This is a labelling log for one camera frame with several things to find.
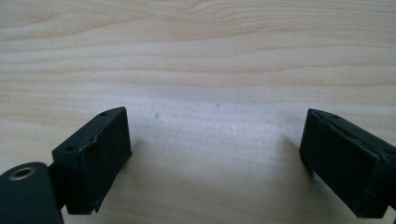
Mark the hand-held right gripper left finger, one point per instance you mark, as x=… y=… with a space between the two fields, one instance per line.
x=102 y=161

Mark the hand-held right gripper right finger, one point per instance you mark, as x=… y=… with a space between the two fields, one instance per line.
x=348 y=168

